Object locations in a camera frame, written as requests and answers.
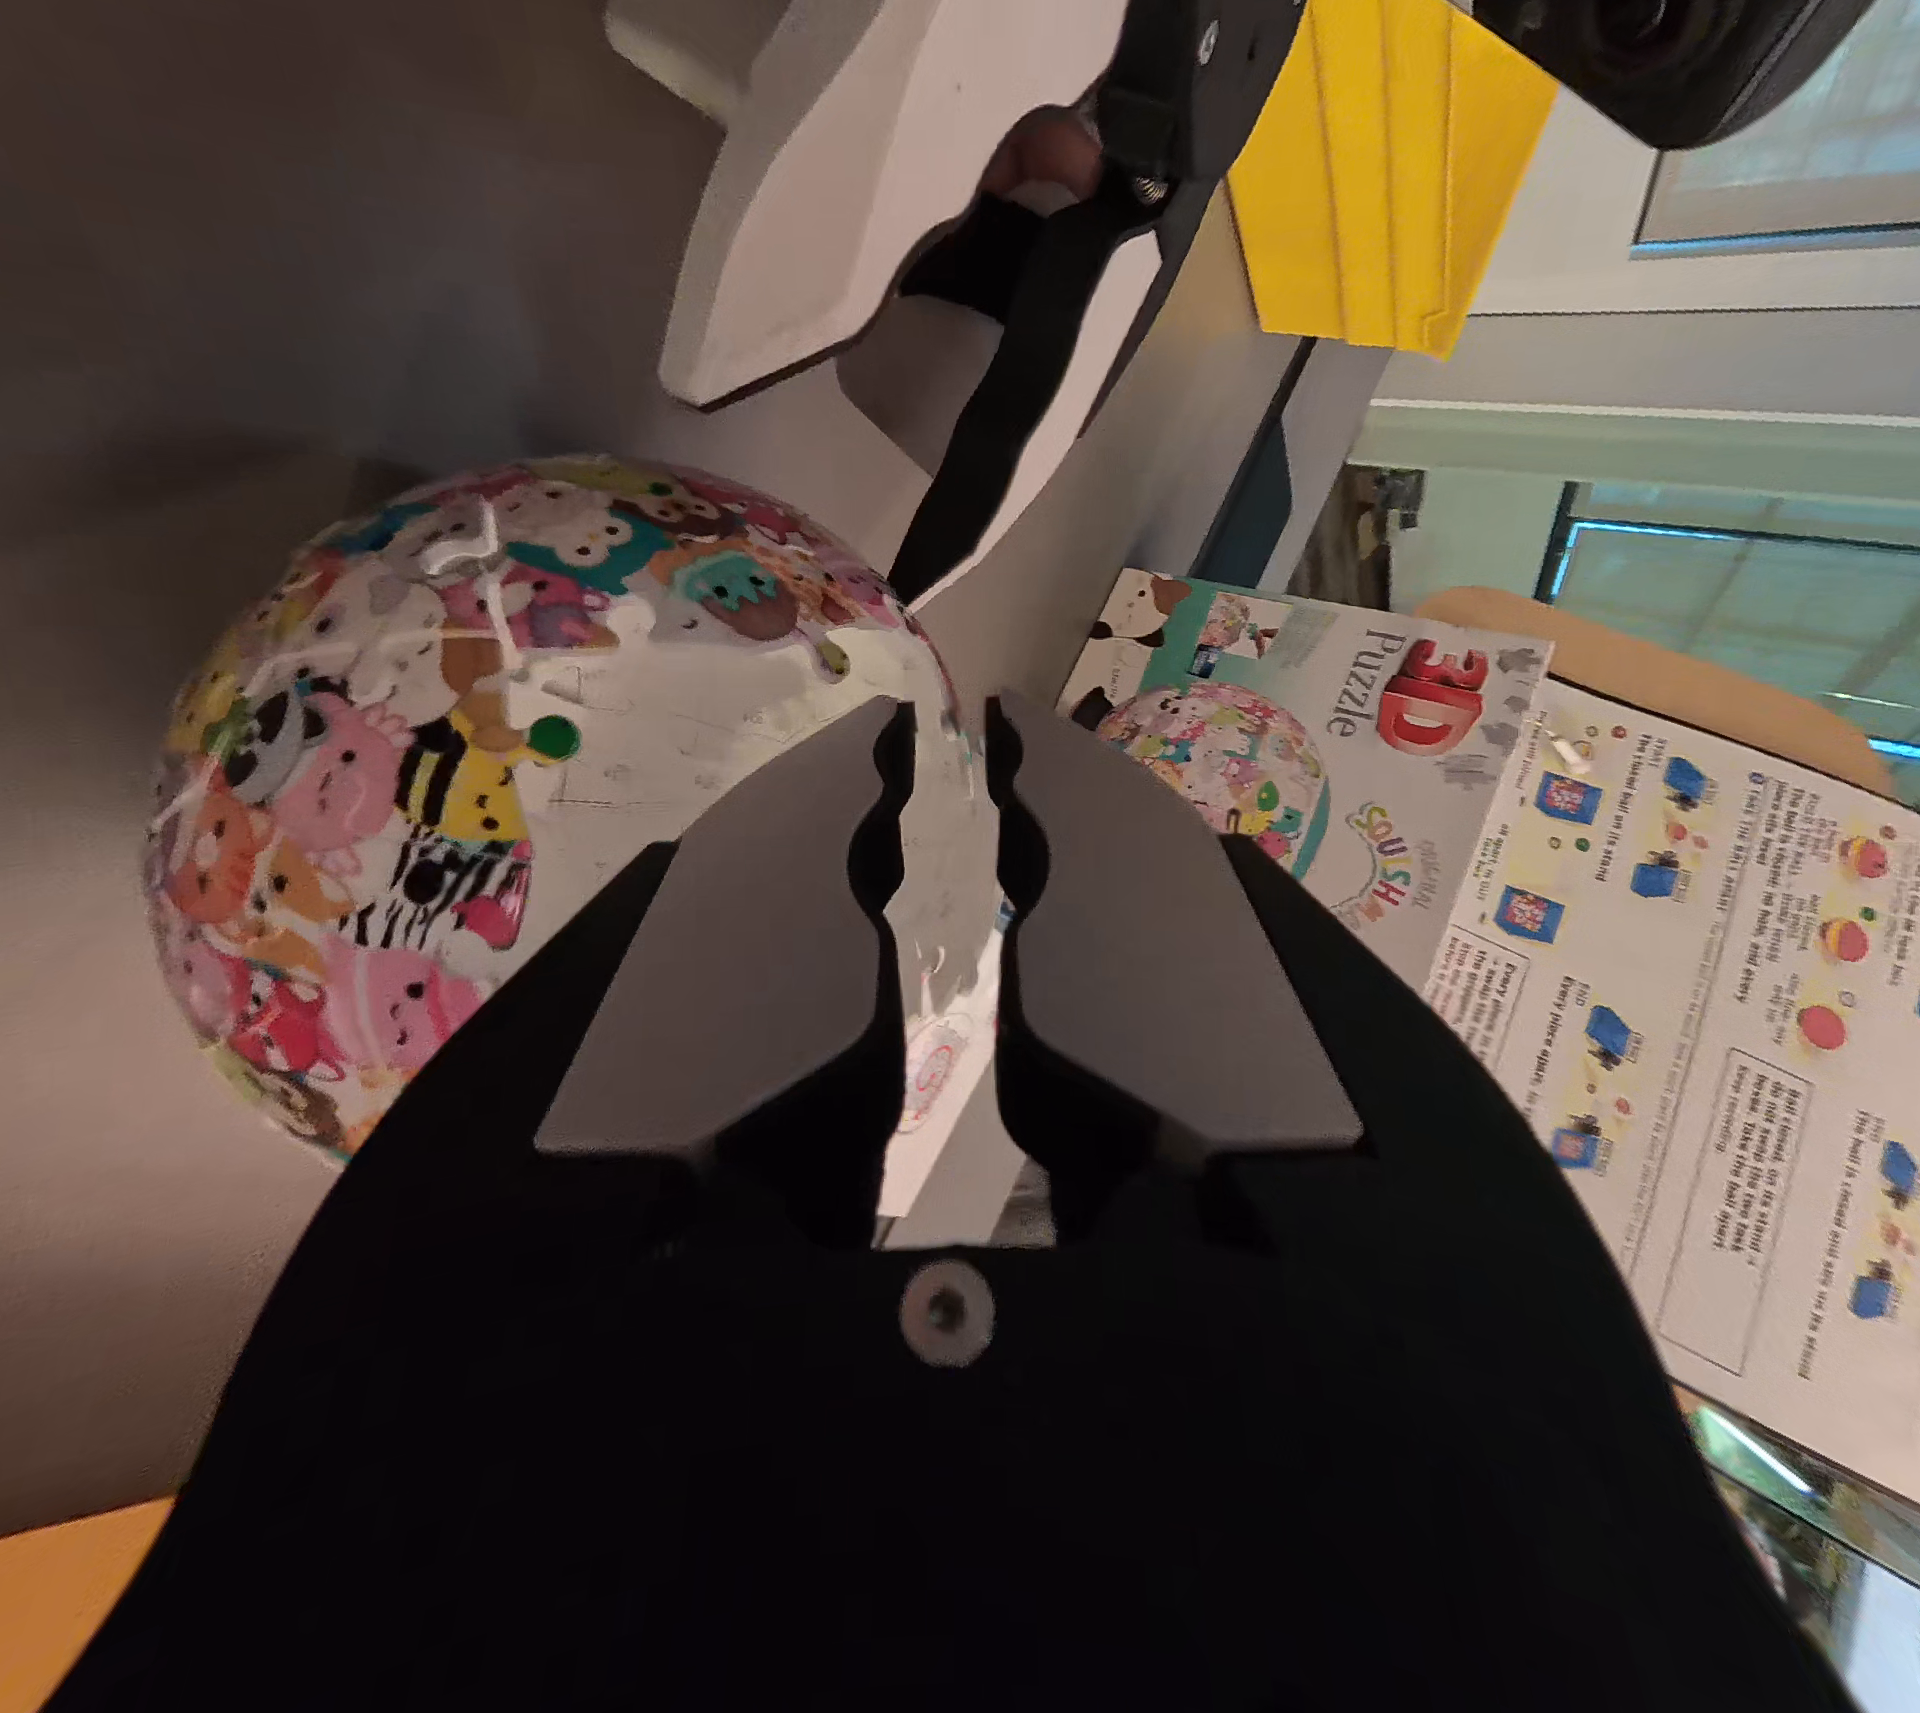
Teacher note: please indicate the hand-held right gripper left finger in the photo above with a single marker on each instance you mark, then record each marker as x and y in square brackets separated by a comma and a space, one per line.
[721, 994]

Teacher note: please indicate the colourful puzzle ball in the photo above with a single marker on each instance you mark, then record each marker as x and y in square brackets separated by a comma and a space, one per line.
[375, 769]

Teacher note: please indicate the puzzle ball cardboard box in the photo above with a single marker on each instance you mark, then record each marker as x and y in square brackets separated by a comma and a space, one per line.
[1394, 692]

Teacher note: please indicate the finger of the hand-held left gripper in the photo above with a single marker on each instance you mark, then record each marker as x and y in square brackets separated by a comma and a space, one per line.
[1094, 363]
[871, 123]

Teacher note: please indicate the yellow plastic bin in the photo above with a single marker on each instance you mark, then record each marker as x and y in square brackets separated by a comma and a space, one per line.
[1381, 169]
[60, 1624]

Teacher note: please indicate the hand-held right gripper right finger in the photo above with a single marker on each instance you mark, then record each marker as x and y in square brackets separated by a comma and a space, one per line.
[1185, 994]

